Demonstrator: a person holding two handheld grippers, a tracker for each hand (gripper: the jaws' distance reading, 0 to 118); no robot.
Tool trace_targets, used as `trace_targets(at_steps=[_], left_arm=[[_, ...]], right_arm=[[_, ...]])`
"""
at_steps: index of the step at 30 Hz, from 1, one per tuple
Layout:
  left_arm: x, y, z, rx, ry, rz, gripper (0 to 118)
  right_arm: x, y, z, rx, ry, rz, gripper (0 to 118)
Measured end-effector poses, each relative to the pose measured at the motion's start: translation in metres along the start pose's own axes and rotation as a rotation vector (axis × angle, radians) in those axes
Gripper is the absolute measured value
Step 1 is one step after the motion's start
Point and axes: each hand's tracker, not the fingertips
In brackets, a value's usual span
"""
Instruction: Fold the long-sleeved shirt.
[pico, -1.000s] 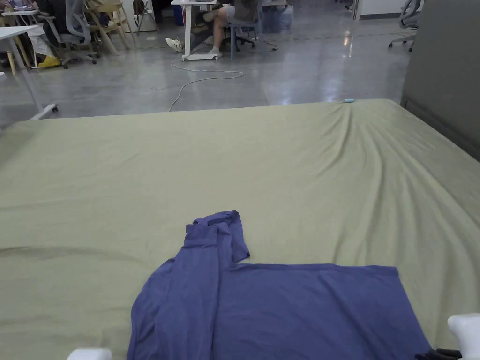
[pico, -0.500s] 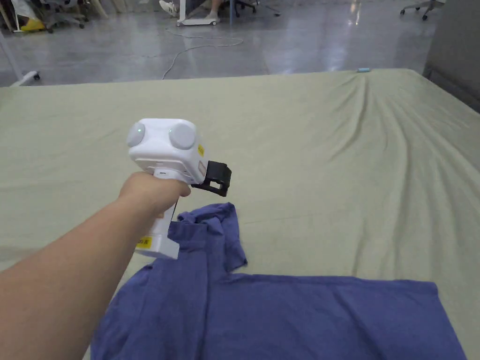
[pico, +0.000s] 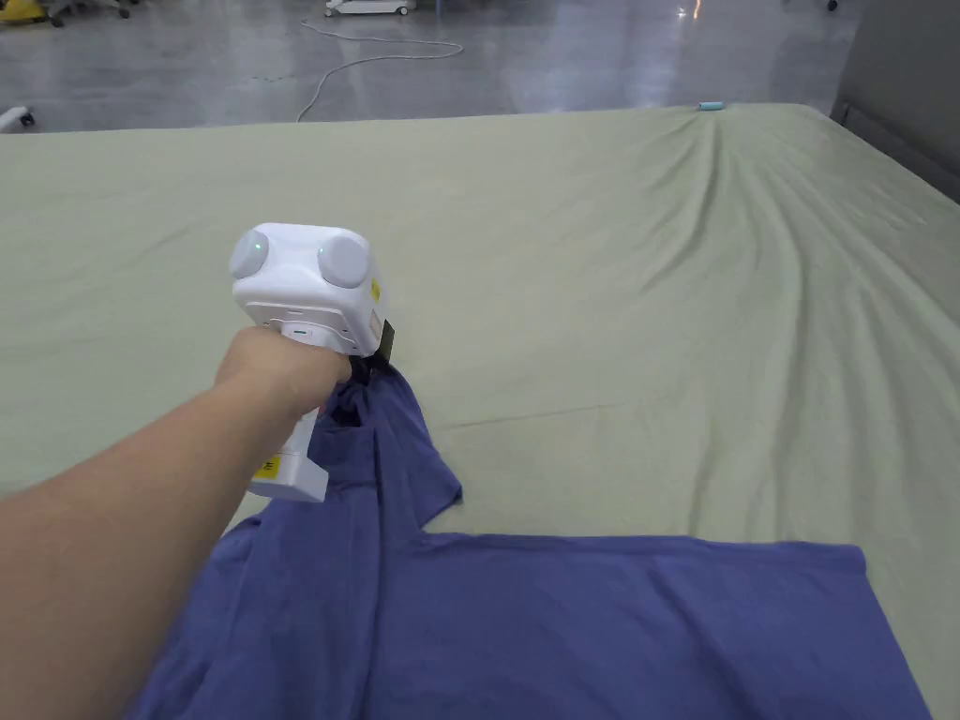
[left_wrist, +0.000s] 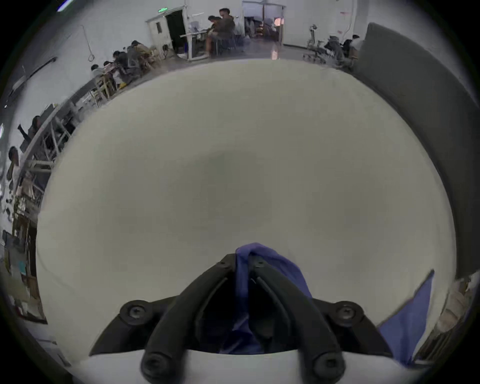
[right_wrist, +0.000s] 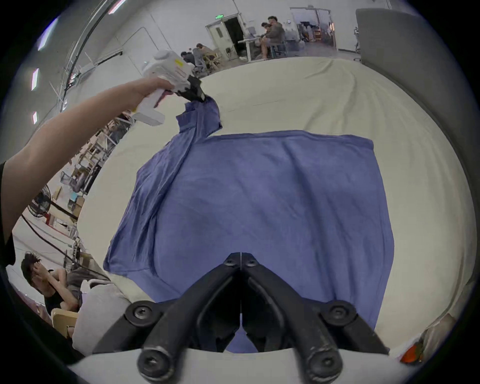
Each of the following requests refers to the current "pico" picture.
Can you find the person's left forearm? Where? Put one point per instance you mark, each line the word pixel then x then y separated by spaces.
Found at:
pixel 112 555

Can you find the yellow machine base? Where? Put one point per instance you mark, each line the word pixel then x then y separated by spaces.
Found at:
pixel 22 10

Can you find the grey padded headboard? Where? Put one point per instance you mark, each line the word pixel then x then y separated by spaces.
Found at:
pixel 911 75

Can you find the person's left hand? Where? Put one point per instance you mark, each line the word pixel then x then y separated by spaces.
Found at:
pixel 277 375

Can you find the white leg with caster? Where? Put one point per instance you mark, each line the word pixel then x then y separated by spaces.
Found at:
pixel 15 118

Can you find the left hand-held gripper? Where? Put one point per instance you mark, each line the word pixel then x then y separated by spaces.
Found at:
pixel 300 277

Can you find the bed with pale green sheet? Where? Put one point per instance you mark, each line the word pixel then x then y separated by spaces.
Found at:
pixel 540 255

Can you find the dark blue shirt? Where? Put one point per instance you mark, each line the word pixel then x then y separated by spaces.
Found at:
pixel 525 630

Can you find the small teal roll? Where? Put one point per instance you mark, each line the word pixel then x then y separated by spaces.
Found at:
pixel 712 106

